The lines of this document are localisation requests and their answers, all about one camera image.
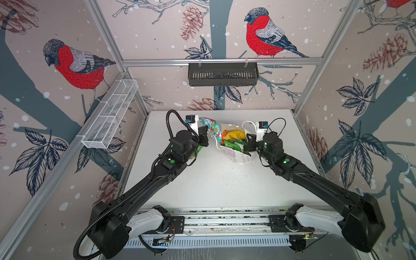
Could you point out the orange snack pack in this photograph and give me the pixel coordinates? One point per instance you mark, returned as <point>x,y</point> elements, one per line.
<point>223,135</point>

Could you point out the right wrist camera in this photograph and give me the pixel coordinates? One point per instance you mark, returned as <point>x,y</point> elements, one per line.
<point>262,127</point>

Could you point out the aluminium frame crossbar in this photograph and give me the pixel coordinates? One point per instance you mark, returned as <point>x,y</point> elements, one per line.
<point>314,61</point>

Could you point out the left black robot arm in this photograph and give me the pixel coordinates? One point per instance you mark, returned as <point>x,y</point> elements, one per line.
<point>164,169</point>

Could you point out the black hanging wall basket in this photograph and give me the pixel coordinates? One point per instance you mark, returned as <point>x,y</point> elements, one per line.
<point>222,74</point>

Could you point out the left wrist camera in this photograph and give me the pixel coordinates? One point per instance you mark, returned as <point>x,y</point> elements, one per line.
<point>192,121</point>

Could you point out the yellow snack pack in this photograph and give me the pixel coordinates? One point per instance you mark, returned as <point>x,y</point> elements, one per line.
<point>235,134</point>

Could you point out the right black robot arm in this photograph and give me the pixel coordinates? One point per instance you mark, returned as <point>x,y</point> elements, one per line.
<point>358,219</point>

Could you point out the printed white paper bag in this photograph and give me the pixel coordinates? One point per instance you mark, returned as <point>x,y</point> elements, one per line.
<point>235,156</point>

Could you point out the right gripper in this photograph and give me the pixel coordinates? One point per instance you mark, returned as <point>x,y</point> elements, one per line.
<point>252,142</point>

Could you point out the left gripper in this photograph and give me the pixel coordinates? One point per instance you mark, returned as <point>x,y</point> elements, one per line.
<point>202,134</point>

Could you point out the large green chip bag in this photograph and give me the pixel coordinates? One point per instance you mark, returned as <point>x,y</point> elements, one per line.
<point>198,150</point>

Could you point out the aluminium mounting rail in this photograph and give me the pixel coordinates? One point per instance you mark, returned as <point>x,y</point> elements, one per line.
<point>227,222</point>

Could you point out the white wire mesh basket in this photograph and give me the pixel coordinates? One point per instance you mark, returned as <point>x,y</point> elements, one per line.
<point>106,123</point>

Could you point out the small green snack pack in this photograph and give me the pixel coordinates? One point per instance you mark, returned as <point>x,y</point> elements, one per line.
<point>236,145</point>

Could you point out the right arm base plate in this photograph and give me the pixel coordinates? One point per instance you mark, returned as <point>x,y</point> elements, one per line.
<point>283,223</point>

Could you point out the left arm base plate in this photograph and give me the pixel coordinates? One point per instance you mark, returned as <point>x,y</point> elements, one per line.
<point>175,225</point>

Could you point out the colourful candy snack bag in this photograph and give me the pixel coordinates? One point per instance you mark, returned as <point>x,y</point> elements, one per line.
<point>214,128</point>

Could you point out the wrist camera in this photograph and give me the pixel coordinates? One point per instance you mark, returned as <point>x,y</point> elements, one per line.
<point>192,121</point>
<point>262,127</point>

